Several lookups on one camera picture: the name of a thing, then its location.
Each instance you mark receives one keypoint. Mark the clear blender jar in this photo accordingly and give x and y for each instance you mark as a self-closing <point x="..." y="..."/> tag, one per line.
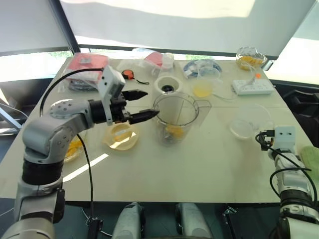
<point x="174" y="119"/>

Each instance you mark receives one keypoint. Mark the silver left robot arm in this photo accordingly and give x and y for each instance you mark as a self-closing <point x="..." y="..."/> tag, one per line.
<point x="37" y="134"/>

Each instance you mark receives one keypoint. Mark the clear cup with yellow pulp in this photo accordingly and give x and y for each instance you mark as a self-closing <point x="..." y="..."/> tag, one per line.
<point x="203" y="89"/>

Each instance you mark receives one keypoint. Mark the white blender base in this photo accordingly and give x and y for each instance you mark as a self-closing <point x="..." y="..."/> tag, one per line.
<point x="172" y="83"/>

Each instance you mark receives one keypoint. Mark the white power strip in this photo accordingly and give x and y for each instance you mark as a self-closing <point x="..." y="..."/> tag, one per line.
<point x="251" y="87"/>

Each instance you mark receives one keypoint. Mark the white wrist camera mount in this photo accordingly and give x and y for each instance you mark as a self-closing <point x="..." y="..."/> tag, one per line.
<point x="285" y="138"/>
<point x="109" y="82"/>

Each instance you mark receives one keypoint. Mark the black chair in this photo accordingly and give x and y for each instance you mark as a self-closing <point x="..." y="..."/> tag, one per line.
<point x="302" y="104"/>

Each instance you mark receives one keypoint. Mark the clear bag of orange segments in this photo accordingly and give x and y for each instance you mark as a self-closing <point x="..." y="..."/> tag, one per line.
<point x="72" y="149"/>

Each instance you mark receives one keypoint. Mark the yellowish translucent blender lid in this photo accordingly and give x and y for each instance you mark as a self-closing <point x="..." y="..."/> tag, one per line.
<point x="122" y="139"/>

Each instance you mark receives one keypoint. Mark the clear bowl of orange segments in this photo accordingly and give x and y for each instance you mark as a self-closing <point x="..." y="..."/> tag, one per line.
<point x="250" y="59"/>

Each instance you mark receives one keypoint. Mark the orange segments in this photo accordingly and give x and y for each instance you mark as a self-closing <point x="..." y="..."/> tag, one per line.
<point x="175" y="131"/>

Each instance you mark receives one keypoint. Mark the dark bagged item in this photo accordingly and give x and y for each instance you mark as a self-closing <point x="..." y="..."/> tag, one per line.
<point x="81" y="85"/>

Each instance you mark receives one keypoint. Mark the green cloth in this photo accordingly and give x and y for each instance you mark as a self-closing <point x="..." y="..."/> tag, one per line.
<point x="310" y="158"/>

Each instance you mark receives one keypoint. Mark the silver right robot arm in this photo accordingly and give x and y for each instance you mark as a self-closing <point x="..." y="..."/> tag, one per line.
<point x="289" y="184"/>

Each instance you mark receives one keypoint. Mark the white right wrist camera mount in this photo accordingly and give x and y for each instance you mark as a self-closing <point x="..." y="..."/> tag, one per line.
<point x="285" y="138"/>

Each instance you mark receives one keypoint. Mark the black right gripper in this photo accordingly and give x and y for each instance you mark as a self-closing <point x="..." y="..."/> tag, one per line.
<point x="266" y="139"/>

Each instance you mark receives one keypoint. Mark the clear round plastic lid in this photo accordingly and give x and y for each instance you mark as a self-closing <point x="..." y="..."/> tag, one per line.
<point x="240" y="129"/>

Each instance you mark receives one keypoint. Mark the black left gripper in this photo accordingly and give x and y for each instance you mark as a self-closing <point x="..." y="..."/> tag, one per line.
<point x="117" y="109"/>

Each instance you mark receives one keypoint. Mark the clear plastic container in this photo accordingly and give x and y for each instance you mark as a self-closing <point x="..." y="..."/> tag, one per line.
<point x="256" y="114"/>

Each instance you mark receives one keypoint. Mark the grey rounded robot leg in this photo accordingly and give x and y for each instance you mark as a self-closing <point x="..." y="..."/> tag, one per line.
<point x="193" y="221"/>
<point x="128" y="221"/>

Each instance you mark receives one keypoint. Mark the orange black tape measure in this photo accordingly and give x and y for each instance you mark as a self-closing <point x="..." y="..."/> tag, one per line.
<point x="128" y="74"/>

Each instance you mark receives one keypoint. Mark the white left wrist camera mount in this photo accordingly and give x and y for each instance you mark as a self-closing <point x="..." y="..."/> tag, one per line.
<point x="109" y="82"/>

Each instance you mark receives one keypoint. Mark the red package in plastic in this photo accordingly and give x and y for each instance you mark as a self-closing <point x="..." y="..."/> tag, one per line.
<point x="87" y="64"/>

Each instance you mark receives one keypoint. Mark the red white bagged package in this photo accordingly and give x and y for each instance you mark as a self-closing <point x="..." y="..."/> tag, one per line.
<point x="158" y="59"/>

